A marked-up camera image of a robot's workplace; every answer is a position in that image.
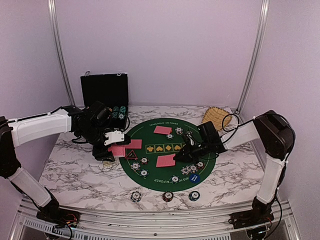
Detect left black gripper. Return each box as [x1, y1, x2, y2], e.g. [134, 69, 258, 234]
[77, 124, 115, 162]

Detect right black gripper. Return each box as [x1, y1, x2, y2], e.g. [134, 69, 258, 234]
[173, 139, 211, 164]

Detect red chips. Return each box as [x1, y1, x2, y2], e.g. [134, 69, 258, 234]
[196, 161, 205, 169]
[140, 157, 149, 165]

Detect red playing card deck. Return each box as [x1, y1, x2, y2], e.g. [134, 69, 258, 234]
[108, 145, 126, 158]

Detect white chips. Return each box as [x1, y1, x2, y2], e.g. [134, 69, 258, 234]
[130, 162, 141, 171]
[175, 127, 184, 136]
[180, 164, 198, 175]

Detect blue small blind button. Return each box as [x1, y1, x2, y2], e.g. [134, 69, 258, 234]
[189, 173, 201, 184]

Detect black triangular dealer button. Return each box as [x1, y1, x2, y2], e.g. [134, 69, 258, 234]
[125, 149, 138, 160]

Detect red card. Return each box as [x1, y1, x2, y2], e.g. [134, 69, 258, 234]
[124, 139, 142, 150]
[153, 125, 172, 135]
[156, 154, 176, 168]

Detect teal chip stack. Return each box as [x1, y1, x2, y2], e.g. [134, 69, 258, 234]
[188, 191, 200, 202]

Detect red black chip stack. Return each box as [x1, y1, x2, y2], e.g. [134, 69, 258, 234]
[162, 191, 174, 202]

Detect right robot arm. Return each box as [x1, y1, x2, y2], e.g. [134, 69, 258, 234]
[173, 110, 296, 224]

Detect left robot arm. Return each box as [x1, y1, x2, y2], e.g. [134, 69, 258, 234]
[0, 101, 125, 224]

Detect woven bamboo tray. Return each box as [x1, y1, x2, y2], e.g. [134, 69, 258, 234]
[201, 106, 233, 131]

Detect blue gold card box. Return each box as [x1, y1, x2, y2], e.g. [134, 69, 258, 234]
[101, 160, 117, 168]

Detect green chips row in case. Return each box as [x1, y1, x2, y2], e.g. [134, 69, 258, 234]
[112, 106, 120, 120]

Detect teal chips row in case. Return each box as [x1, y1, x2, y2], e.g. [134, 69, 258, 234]
[118, 106, 126, 120]

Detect black poker chip case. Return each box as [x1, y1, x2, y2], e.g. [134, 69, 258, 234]
[80, 73, 129, 129]

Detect round green poker mat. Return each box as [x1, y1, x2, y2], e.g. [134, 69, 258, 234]
[119, 118, 216, 192]

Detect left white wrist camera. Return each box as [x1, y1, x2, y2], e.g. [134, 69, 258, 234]
[104, 130, 125, 146]

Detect right aluminium frame post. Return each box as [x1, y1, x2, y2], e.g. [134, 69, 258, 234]
[236, 0, 270, 114]

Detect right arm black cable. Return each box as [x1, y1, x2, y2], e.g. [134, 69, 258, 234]
[184, 113, 297, 233]

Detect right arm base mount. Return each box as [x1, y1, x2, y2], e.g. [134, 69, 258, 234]
[228, 210, 275, 229]

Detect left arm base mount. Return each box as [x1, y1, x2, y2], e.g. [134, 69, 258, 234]
[36, 209, 80, 228]

